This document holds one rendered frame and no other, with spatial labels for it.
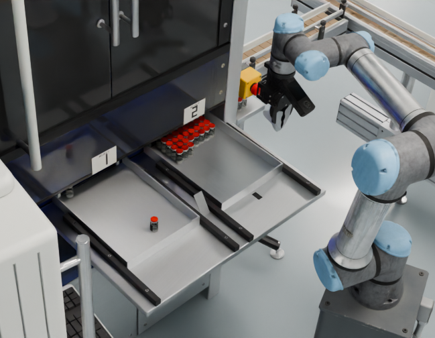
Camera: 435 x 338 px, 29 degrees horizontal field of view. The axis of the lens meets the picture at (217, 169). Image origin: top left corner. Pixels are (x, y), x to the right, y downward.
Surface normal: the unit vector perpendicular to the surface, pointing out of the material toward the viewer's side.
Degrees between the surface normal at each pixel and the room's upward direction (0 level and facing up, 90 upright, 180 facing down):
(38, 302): 90
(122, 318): 90
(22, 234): 0
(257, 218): 0
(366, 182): 83
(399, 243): 7
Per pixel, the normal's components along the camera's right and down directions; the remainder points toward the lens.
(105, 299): 0.69, 0.52
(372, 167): -0.88, 0.17
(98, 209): 0.07, -0.73
